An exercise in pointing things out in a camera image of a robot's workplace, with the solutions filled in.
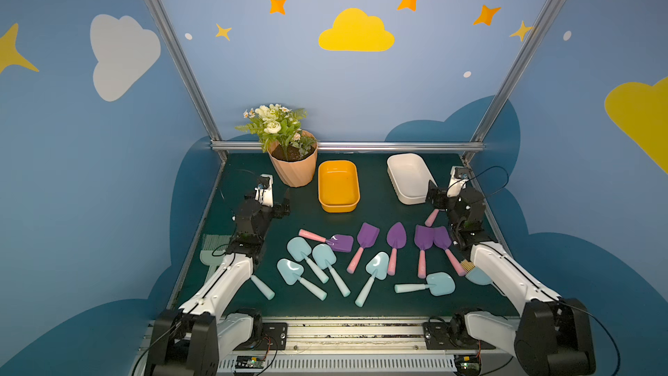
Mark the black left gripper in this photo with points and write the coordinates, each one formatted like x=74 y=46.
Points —
x=272 y=208

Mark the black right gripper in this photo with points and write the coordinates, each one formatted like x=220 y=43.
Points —
x=442 y=200

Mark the white plastic storage box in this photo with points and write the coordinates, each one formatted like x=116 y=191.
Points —
x=410 y=178

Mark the light blue pointed shovel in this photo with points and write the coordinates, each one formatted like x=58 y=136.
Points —
x=377 y=268
x=292 y=273

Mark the yellow plastic storage box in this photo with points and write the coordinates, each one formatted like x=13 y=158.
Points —
x=338 y=187

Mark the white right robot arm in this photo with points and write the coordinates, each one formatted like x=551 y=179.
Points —
x=553 y=335

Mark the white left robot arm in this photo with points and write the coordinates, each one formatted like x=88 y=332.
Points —
x=193 y=338

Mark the light blue shovel upper left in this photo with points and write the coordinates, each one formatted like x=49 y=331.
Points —
x=300 y=250

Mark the potted white flower plant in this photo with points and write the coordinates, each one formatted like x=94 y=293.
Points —
x=292 y=149

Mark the light blue shovel middle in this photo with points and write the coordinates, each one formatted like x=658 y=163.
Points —
x=325 y=258

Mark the purple square shovel lying sideways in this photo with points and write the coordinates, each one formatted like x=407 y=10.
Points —
x=338 y=242

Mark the blue hand brush tan bristles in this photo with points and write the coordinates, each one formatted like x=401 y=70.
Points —
x=474 y=274

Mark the light blue shovel far left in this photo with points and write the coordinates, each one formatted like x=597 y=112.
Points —
x=263 y=287

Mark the light blue shovel lying right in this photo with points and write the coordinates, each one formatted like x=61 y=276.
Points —
x=438 y=284

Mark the rear aluminium crossbar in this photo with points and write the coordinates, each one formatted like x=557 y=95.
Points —
x=359 y=146

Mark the left circuit board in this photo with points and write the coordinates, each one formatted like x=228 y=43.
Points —
x=249 y=364

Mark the circuit board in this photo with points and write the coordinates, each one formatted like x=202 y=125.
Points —
x=467 y=365
x=249 y=364

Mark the right circuit board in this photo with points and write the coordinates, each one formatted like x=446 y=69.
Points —
x=467 y=365

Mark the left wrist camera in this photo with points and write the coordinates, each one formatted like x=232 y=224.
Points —
x=264 y=190

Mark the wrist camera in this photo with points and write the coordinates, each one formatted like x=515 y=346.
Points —
x=460 y=175
x=264 y=190

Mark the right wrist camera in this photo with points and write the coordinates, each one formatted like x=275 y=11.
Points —
x=460 y=175

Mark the purple pointed shovel pink handle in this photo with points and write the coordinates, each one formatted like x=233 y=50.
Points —
x=396 y=238

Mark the purple square shovel pink handle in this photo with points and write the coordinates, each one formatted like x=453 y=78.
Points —
x=366 y=238

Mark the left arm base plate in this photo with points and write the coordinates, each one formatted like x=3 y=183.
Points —
x=272 y=335

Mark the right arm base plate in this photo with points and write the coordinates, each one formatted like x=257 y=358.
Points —
x=443 y=335

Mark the aluminium rail front frame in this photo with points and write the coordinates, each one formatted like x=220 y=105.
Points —
x=364 y=346

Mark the right aluminium frame post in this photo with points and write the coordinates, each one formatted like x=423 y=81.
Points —
x=542 y=24

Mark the aluminium frame post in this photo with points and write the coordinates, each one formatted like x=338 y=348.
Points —
x=542 y=24
x=169 y=35

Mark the left aluminium frame post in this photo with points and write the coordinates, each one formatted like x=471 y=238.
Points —
x=169 y=35

